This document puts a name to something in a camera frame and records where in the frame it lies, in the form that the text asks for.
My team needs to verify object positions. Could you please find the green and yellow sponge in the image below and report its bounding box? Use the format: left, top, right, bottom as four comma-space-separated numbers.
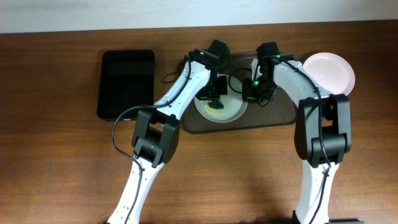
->
205, 100, 224, 113

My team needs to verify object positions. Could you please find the light blue round plate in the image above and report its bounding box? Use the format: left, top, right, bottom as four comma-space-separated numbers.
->
194, 74, 248, 123

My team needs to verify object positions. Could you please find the pink round plate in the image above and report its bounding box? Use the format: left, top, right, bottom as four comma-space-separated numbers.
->
303, 52, 356, 95

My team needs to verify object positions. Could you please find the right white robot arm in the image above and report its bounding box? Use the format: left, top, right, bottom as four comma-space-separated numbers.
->
242, 42, 352, 223

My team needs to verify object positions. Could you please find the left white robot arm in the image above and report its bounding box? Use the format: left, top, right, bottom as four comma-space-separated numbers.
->
108, 40, 229, 224

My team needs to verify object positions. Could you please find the dark brown serving tray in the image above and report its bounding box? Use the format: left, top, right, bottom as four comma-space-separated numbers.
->
181, 52, 296, 134

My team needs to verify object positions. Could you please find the black rectangular tray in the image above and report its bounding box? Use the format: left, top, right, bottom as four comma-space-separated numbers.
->
96, 49, 155, 121

